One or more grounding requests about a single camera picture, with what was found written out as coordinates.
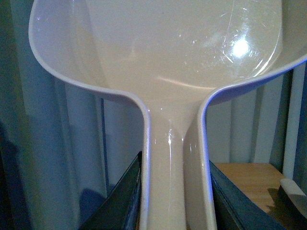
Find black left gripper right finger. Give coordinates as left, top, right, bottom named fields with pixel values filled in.
left=210, top=162, right=281, bottom=230

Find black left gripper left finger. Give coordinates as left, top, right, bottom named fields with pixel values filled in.
left=80, top=151, right=142, bottom=230

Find beige plastic dustpan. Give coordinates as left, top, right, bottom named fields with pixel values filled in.
left=29, top=0, right=307, bottom=230

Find wooden nightstand cabinet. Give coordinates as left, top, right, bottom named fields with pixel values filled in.
left=212, top=162, right=307, bottom=214

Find beige hand brush black bristles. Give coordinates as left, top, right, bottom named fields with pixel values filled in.
left=268, top=178, right=307, bottom=219

